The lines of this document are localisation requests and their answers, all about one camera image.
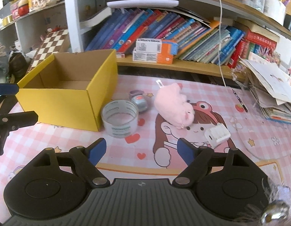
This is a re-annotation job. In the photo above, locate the white cable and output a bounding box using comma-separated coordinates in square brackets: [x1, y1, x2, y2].
[195, 0, 227, 87]

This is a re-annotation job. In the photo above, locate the white wooden bookshelf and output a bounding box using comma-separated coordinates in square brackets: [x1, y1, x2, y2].
[0, 0, 291, 83]

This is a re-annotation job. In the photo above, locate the pink printed desk mat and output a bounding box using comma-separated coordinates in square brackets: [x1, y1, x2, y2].
[0, 74, 291, 226]

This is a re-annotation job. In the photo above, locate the row of colourful books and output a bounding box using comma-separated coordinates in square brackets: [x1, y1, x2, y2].
[85, 8, 278, 70]

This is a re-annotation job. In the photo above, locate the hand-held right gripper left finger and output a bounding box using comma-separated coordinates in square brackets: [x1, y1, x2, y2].
[34, 137, 110, 188]

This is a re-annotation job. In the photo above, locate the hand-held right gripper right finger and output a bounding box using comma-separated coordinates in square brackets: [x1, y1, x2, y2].
[172, 137, 252, 188]

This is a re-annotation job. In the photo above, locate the pink plush pig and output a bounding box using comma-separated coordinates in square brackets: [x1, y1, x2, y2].
[154, 79, 195, 130]

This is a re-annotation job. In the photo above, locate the grey folded cloth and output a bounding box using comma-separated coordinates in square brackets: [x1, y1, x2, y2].
[0, 61, 9, 77]

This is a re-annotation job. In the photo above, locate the yellow cardboard box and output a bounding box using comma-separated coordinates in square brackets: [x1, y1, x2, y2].
[15, 49, 119, 132]

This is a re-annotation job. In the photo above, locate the white cup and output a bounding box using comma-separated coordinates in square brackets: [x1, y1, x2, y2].
[263, 0, 287, 25]

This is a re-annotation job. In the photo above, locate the clear tape roll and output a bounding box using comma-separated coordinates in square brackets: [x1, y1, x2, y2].
[100, 100, 139, 138]

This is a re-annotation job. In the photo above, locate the black pen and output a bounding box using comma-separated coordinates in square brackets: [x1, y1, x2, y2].
[231, 89, 248, 113]

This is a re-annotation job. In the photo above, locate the red round doll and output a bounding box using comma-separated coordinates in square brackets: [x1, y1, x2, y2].
[18, 0, 29, 17]

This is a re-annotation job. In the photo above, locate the small grey purple toy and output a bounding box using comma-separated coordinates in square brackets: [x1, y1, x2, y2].
[129, 89, 149, 113]

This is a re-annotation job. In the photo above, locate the white lamp bar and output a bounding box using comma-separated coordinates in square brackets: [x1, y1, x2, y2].
[106, 1, 179, 13]

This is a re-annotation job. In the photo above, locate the stack of papers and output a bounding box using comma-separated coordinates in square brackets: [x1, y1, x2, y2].
[240, 52, 291, 125]

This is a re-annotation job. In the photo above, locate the white charger plug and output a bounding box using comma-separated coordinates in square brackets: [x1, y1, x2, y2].
[204, 122, 231, 149]

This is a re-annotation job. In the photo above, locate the fluffy charm with silver bell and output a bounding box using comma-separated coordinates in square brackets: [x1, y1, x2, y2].
[240, 176, 291, 226]

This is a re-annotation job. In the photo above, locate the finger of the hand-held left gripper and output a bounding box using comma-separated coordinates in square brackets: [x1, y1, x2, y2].
[0, 83, 19, 96]
[0, 111, 39, 156]

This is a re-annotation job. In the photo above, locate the wooden chessboard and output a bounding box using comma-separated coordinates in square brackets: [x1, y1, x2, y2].
[27, 29, 69, 72]

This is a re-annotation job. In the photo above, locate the brown bag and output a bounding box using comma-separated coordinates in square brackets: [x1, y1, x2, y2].
[8, 50, 28, 78]

